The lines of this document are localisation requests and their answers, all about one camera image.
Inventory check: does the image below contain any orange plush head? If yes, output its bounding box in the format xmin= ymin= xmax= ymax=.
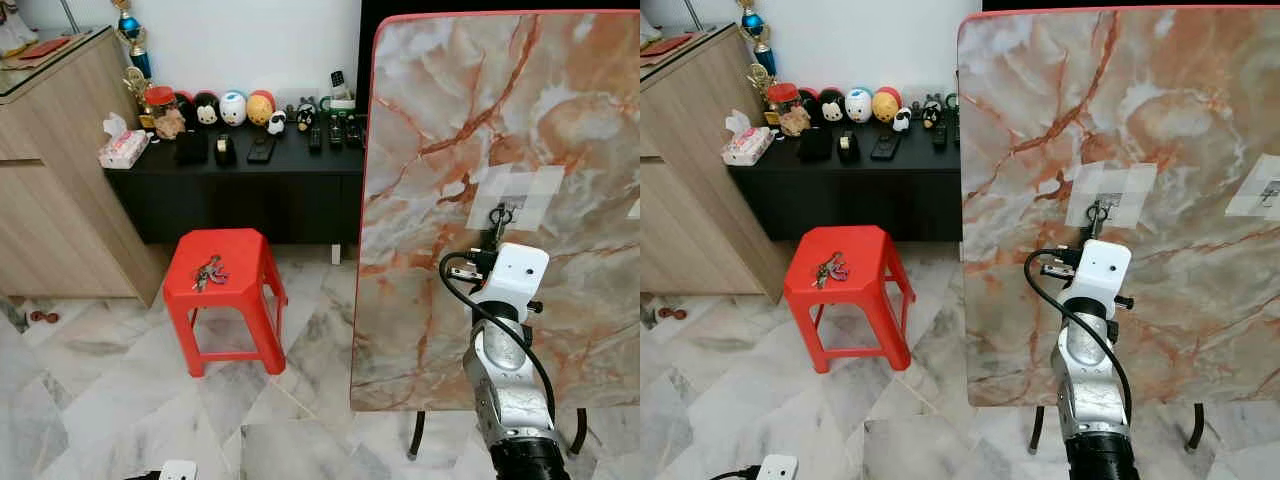
xmin=246 ymin=89 xmax=278 ymax=128
xmin=871 ymin=86 xmax=904 ymax=124

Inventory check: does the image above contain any dark metal key bunch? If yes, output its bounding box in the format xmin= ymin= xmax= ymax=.
xmin=1084 ymin=197 xmax=1113 ymax=243
xmin=487 ymin=202 xmax=517 ymax=248

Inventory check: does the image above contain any black low tv console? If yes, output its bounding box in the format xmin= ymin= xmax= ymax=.
xmin=727 ymin=120 xmax=964 ymax=244
xmin=104 ymin=122 xmax=367 ymax=247

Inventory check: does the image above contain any marble pattern board red edge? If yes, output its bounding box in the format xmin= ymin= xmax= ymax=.
xmin=349 ymin=9 xmax=641 ymax=414
xmin=956 ymin=4 xmax=1280 ymax=410

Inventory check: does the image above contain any pink tissue pack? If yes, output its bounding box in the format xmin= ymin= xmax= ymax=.
xmin=97 ymin=112 xmax=152 ymax=170
xmin=721 ymin=109 xmax=777 ymax=167

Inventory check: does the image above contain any blue and gold trophy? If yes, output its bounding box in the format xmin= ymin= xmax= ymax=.
xmin=111 ymin=0 xmax=154 ymax=80
xmin=737 ymin=0 xmax=777 ymax=77

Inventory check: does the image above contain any key bunch with red tag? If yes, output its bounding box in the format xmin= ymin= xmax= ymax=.
xmin=192 ymin=255 xmax=230 ymax=294
xmin=812 ymin=251 xmax=852 ymax=290

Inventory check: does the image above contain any white green container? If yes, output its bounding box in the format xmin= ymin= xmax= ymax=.
xmin=327 ymin=69 xmax=358 ymax=112

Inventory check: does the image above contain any black plush head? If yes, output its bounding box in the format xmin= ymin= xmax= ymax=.
xmin=808 ymin=87 xmax=847 ymax=126
xmin=176 ymin=90 xmax=222 ymax=129

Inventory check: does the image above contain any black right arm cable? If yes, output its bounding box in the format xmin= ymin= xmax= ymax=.
xmin=439 ymin=249 xmax=557 ymax=426
xmin=1022 ymin=246 xmax=1135 ymax=423

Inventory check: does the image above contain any light wooden cabinet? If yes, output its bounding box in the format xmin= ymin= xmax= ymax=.
xmin=0 ymin=24 xmax=172 ymax=307
xmin=640 ymin=21 xmax=797 ymax=303

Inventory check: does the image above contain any red flat box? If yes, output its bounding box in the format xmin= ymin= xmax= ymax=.
xmin=17 ymin=34 xmax=74 ymax=60
xmin=654 ymin=32 xmax=707 ymax=57

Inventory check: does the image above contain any red plastic stool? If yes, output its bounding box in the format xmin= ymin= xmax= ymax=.
xmin=162 ymin=227 xmax=290 ymax=380
xmin=781 ymin=224 xmax=917 ymax=376

